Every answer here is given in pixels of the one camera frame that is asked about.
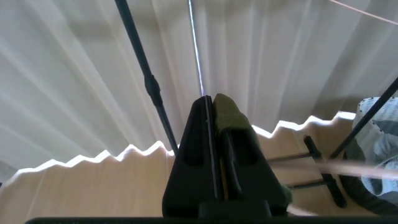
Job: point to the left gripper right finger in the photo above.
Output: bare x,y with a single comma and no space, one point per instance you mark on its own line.
258,183

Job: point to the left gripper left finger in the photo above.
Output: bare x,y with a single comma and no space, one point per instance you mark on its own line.
189,180

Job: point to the green printed t-shirt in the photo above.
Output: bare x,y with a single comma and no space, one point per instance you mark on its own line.
230,115

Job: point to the pink clothes hanger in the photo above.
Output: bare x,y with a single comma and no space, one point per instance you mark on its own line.
342,169
363,12

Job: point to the black clothes rack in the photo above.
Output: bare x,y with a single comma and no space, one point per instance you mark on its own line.
152,88

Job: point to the white laundry basket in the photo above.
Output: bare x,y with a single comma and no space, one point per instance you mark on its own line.
373,112

